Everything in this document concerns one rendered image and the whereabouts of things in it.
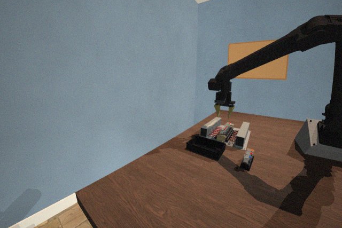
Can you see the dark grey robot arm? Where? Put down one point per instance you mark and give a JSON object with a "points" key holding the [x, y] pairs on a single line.
{"points": [[321, 29]]}

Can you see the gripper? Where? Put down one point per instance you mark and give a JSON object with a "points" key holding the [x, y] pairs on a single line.
{"points": [[231, 107]]}

